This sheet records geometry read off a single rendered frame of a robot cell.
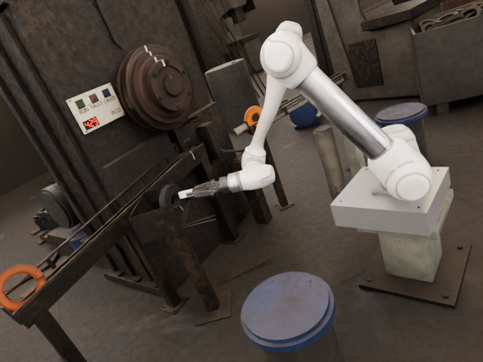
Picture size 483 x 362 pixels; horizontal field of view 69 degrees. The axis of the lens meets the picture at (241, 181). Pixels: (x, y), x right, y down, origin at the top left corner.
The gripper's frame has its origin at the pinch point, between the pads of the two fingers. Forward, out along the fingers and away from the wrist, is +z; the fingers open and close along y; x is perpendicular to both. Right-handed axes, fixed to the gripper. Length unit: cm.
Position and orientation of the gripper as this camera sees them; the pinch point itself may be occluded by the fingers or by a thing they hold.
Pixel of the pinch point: (186, 193)
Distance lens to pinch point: 162.8
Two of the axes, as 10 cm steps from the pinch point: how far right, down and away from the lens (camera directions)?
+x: -2.5, -8.8, -3.9
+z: -9.7, 2.3, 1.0
